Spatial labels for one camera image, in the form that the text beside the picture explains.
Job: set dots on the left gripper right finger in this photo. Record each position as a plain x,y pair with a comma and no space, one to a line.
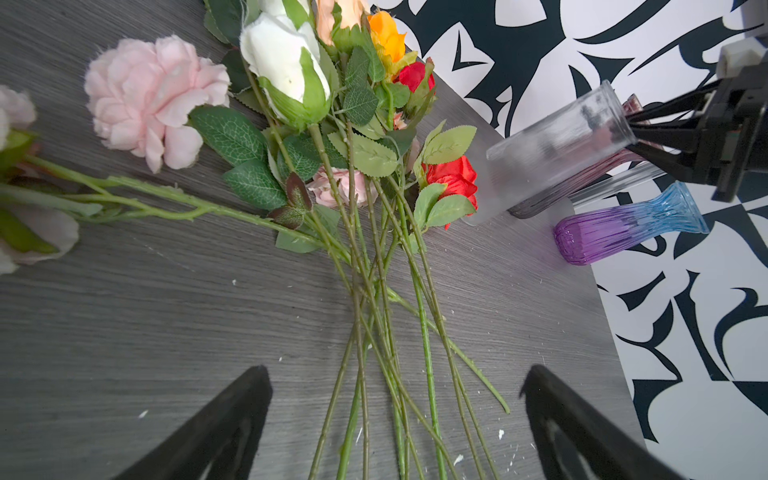
575,441

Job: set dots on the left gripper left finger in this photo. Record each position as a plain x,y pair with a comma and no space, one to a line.
218,442

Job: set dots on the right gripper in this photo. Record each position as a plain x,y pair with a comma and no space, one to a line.
735,128

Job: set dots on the clear glass vase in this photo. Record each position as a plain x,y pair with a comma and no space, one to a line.
494,182

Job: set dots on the dark purple glass vase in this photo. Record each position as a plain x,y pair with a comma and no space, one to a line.
576,180

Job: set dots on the blue purple glass vase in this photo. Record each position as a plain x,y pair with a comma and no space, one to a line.
584,239

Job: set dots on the bunch of artificial flowers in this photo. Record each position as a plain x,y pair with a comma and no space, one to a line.
339,167

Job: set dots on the pink peony flower stem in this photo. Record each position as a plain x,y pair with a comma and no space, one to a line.
163,102

